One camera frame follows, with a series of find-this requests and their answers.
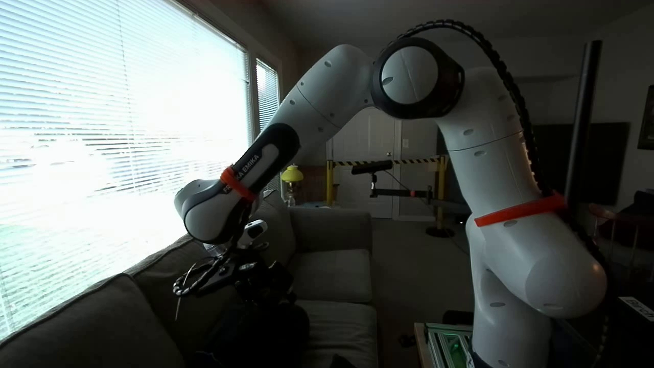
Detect yellow table lamp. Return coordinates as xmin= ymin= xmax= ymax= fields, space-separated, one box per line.
xmin=280 ymin=163 xmax=305 ymax=206

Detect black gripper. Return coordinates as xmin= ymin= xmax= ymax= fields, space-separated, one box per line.
xmin=231 ymin=246 xmax=293 ymax=300

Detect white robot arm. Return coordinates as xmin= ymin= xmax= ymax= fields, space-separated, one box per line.
xmin=173 ymin=18 xmax=607 ymax=368

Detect dark television screen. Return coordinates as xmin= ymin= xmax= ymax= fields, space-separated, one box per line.
xmin=532 ymin=122 xmax=629 ymax=204

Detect yellow black barrier stand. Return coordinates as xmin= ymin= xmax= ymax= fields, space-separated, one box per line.
xmin=325 ymin=156 xmax=455 ymax=238

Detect green aluminium base frame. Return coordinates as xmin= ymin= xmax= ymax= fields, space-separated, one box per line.
xmin=424 ymin=324 xmax=474 ymax=368

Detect framed wall picture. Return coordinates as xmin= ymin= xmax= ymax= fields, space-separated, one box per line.
xmin=637 ymin=85 xmax=654 ymax=149

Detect grey fabric sofa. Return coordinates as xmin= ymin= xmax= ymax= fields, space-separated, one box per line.
xmin=0 ymin=195 xmax=379 ymax=368

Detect white window blinds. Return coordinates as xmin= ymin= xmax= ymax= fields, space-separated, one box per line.
xmin=0 ymin=0 xmax=280 ymax=340

